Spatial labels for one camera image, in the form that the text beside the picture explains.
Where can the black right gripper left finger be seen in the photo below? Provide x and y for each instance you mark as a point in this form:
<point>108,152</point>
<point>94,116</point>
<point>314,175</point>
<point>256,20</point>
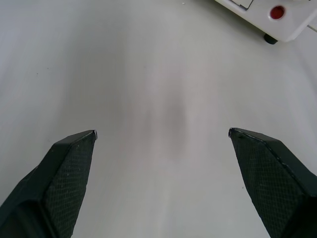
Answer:
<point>57,183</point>

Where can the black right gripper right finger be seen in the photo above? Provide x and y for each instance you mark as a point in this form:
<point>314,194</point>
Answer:
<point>270,178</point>

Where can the white box with red button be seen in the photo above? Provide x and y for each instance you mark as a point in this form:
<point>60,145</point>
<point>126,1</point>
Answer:
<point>275,17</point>

